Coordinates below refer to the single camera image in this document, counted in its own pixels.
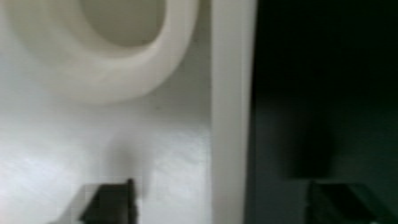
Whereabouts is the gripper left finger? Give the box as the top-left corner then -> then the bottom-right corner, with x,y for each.
80,179 -> 139,224

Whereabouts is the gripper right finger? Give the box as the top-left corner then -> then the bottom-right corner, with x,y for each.
306,182 -> 391,224

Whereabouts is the white square table top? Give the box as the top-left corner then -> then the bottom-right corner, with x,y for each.
0,0 -> 256,224

